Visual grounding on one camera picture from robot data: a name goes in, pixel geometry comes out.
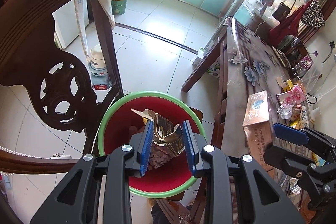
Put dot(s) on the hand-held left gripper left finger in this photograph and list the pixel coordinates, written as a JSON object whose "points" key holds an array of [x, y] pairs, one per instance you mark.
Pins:
{"points": [[145, 148]]}

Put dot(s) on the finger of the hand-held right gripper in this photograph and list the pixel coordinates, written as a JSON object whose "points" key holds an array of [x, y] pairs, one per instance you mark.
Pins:
{"points": [[288, 132], [278, 158]]}

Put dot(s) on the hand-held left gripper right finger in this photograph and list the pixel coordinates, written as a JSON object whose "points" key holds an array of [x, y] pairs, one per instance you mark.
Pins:
{"points": [[189, 148]]}

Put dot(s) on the yellow snack box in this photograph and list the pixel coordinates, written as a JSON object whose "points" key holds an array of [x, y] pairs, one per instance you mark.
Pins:
{"points": [[296, 124]]}

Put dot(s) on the dark brown box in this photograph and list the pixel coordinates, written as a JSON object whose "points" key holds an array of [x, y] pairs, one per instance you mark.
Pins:
{"points": [[168, 129]]}

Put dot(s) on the red bin with green rim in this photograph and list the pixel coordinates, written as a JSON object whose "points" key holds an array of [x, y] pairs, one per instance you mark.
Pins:
{"points": [[162, 179]]}

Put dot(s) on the pink snack wrapper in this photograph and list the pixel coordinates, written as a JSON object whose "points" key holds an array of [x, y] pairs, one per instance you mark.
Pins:
{"points": [[296, 94]]}

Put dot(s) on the crumpled clear plastic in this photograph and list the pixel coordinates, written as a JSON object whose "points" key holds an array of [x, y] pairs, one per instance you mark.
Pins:
{"points": [[284, 111]]}

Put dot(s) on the long tan tissue box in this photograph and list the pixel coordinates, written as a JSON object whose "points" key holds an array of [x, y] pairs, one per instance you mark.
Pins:
{"points": [[257, 113]]}

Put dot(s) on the small yellow packet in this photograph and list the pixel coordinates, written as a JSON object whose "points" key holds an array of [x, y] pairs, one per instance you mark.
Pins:
{"points": [[287, 85]]}

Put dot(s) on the clear zip bag with snacks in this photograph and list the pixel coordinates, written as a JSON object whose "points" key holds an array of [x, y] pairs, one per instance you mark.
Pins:
{"points": [[307, 69]]}

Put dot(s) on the wooden dining table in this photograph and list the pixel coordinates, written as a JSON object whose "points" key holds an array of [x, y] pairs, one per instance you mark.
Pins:
{"points": [[199, 69]]}

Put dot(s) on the green white package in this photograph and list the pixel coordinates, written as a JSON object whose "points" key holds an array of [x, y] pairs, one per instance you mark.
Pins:
{"points": [[214, 70]]}

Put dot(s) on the green white carton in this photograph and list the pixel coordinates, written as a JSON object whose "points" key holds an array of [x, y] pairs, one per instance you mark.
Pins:
{"points": [[198, 57]]}

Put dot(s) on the dark red garment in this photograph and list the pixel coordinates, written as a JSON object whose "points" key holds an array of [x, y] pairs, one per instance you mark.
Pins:
{"points": [[286, 29]]}

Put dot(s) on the black handbag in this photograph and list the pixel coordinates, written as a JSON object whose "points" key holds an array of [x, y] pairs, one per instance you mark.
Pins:
{"points": [[281, 12]]}

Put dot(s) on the black letter-print bag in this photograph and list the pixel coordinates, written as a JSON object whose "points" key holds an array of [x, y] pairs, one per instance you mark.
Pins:
{"points": [[313, 14]]}

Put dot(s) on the white refrigerator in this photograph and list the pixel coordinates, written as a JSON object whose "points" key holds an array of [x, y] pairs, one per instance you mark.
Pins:
{"points": [[71, 29]]}

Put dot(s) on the green kitchen waste bin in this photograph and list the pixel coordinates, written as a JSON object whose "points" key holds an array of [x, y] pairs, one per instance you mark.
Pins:
{"points": [[119, 3]]}

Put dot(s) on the carved wooden chair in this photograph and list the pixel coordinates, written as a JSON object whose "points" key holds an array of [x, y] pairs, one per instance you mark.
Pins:
{"points": [[26, 16]]}

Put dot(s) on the black wall charger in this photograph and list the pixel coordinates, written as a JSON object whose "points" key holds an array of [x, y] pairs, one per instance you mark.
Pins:
{"points": [[332, 44]]}

